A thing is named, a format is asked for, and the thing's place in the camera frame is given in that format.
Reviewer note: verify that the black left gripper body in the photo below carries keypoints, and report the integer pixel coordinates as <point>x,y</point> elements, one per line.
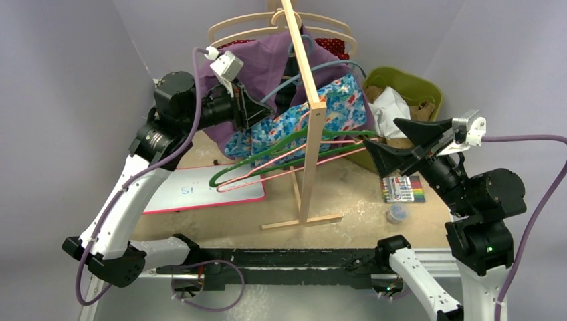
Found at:
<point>240,105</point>

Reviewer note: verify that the wooden clothes rack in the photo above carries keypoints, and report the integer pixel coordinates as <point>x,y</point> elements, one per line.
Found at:
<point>316,120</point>

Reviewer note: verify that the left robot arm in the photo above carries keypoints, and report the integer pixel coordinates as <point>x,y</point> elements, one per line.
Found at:
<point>180,110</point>

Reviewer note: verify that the green plastic basket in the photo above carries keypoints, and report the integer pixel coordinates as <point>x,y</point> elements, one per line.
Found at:
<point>412,88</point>

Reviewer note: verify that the red polka dot garment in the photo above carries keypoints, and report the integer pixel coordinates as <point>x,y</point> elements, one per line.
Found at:
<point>335,46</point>

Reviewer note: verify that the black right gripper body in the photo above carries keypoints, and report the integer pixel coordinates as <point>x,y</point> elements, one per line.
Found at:
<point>425,153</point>

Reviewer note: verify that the front wooden hanger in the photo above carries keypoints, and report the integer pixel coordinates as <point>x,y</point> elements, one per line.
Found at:
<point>350,42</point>

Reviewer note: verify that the red-edged whiteboard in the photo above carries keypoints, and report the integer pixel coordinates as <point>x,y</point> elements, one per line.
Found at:
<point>189,188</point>

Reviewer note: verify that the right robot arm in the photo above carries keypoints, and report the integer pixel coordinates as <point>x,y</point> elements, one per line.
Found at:
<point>479,240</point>

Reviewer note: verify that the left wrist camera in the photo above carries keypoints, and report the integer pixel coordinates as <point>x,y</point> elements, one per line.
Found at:
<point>225,66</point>

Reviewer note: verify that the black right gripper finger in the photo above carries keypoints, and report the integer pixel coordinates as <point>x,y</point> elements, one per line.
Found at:
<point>388,159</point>
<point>426,134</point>

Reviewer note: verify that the marker pen box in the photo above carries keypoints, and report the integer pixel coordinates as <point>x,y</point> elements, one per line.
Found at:
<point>402,189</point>

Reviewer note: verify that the wooden hanger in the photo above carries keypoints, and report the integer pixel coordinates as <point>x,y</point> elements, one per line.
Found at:
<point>267,16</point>
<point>350,42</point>

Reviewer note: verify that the green plastic hanger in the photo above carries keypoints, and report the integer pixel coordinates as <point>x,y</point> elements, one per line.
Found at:
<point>274,153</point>

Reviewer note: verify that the small clear plastic cup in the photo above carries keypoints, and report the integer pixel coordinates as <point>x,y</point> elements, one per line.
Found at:
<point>397,213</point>

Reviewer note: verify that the white garment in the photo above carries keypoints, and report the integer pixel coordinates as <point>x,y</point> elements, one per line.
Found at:
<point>388,106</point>

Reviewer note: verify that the blue floral garment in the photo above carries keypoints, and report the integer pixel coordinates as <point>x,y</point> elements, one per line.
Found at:
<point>345,111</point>

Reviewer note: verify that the grey-blue plastic hanger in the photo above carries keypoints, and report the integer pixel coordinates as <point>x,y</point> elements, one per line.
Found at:
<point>326,67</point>

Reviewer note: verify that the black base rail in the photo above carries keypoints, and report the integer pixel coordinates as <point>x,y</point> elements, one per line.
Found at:
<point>357,268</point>

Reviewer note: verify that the tan pleated skirt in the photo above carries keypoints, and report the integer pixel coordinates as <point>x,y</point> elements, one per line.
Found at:
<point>420,112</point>

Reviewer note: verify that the rear wooden hanger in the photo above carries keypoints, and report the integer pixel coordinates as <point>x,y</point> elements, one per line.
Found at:
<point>267,16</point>

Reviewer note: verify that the purple garment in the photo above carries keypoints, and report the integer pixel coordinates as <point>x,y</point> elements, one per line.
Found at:
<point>263,66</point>

